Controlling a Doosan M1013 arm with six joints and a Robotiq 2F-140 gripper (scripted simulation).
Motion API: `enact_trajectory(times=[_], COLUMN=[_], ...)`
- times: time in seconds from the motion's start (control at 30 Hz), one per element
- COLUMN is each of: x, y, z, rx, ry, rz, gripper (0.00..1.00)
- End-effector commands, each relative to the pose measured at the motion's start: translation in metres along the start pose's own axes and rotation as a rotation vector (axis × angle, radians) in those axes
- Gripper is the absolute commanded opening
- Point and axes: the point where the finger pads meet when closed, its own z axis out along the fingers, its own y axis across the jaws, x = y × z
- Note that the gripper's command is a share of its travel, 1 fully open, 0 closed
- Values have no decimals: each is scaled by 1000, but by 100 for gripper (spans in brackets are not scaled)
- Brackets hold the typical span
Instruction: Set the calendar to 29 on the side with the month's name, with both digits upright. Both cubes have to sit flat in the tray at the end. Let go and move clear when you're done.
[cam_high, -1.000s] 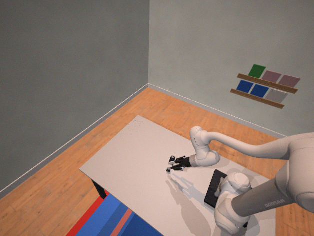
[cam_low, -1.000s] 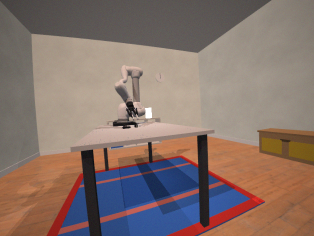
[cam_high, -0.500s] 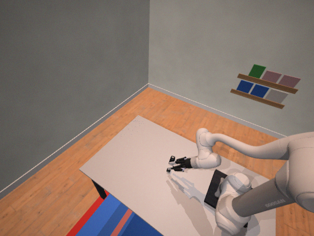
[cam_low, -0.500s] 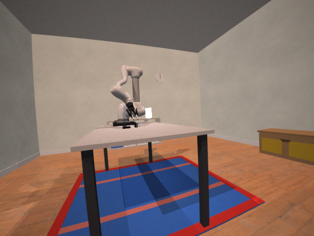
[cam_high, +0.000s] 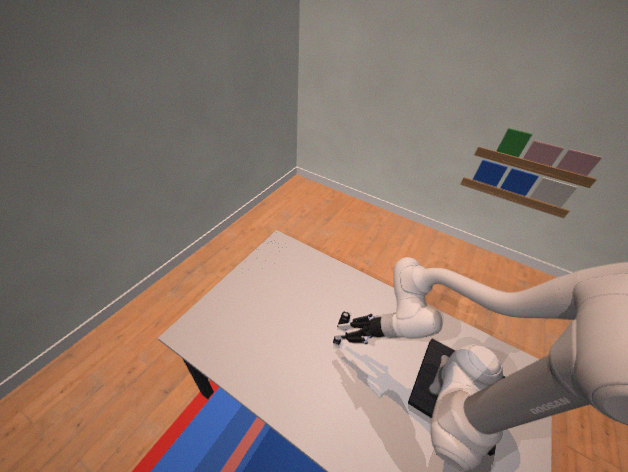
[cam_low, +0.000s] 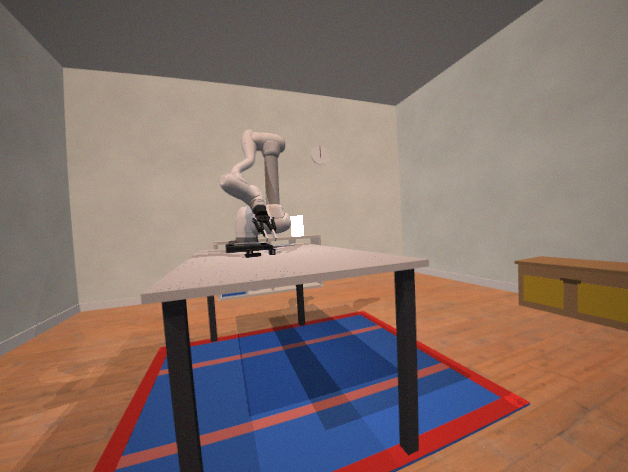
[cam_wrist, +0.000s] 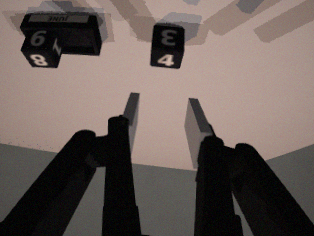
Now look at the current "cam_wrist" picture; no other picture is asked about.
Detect black cube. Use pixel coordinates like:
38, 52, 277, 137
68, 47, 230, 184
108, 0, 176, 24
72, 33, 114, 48
21, 30, 64, 68
150, 25, 185, 69

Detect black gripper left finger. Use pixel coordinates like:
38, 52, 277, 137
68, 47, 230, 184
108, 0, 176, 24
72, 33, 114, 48
0, 92, 142, 236

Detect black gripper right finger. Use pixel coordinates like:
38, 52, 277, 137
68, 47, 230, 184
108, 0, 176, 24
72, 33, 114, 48
184, 98, 314, 236

